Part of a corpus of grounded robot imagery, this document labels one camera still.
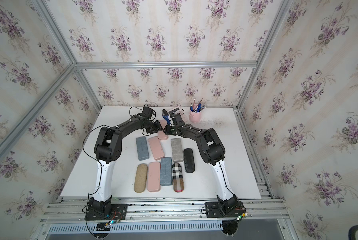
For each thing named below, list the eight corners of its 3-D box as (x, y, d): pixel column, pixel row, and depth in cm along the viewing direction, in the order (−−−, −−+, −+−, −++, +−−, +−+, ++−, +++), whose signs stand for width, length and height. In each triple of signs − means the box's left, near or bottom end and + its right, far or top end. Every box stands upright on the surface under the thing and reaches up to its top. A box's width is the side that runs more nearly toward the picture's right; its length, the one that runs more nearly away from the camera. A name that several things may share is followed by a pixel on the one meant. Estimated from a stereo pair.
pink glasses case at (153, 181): (147, 192, 80) (146, 191, 79) (148, 163, 91) (148, 162, 89) (160, 191, 81) (159, 190, 79) (160, 162, 92) (159, 161, 90)
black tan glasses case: (184, 173, 87) (184, 171, 85) (183, 150, 97) (183, 148, 95) (194, 173, 88) (195, 171, 85) (193, 150, 97) (193, 148, 95)
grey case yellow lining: (139, 161, 92) (138, 159, 90) (136, 139, 102) (135, 137, 100) (149, 158, 93) (149, 156, 91) (146, 137, 103) (145, 135, 101)
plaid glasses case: (174, 193, 80) (174, 191, 78) (171, 165, 90) (171, 163, 88) (184, 191, 81) (184, 189, 78) (180, 164, 91) (181, 162, 88)
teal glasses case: (158, 185, 83) (158, 184, 80) (161, 159, 93) (160, 157, 91) (172, 185, 83) (171, 184, 81) (173, 159, 93) (172, 157, 91)
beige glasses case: (133, 192, 80) (132, 191, 78) (138, 165, 90) (137, 163, 88) (145, 192, 80) (144, 191, 78) (148, 165, 90) (148, 163, 88)
